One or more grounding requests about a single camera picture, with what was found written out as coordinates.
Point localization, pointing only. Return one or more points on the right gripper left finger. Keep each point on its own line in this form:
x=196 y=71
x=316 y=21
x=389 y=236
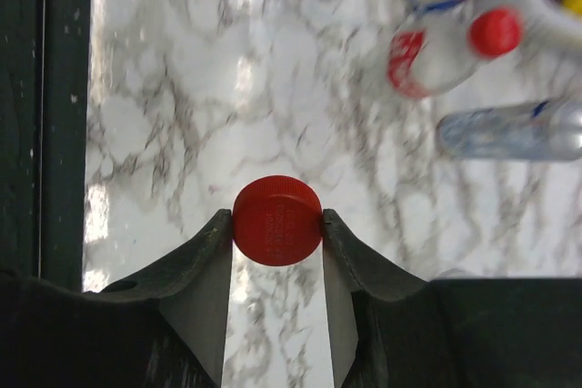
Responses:
x=163 y=326

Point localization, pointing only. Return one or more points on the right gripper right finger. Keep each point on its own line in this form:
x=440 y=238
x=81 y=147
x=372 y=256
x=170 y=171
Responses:
x=389 y=328

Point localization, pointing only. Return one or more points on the large red bottle cap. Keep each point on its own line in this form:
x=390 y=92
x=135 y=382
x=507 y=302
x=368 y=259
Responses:
x=277 y=221

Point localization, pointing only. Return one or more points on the red label clear bottle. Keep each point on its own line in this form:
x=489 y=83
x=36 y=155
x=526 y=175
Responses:
x=431 y=57

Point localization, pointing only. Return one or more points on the small red bottle cap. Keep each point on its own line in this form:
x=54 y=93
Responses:
x=496 y=32

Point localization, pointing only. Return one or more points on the silver blue drink can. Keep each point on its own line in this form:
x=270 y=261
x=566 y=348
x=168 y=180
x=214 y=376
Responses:
x=549 y=130

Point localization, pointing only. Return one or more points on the white plastic fruit basket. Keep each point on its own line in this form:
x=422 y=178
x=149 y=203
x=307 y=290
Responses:
x=551 y=25

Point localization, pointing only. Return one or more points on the black mounting base frame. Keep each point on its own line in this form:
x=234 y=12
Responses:
x=45 y=57

